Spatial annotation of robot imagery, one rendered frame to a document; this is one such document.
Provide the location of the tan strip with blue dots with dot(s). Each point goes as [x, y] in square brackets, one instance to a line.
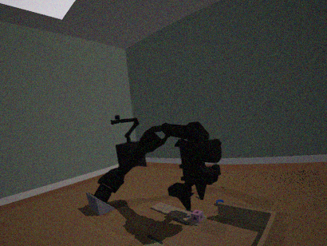
[173, 211]

